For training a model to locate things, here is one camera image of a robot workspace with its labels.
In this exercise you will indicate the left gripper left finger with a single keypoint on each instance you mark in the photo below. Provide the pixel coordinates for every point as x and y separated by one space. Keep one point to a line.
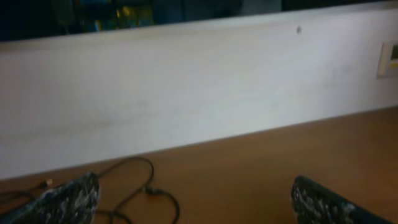
73 202

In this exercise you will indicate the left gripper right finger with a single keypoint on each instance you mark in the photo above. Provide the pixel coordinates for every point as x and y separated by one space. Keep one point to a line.
315 204

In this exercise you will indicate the white wall socket plate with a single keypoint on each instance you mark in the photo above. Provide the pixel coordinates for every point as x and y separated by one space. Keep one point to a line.
388 60

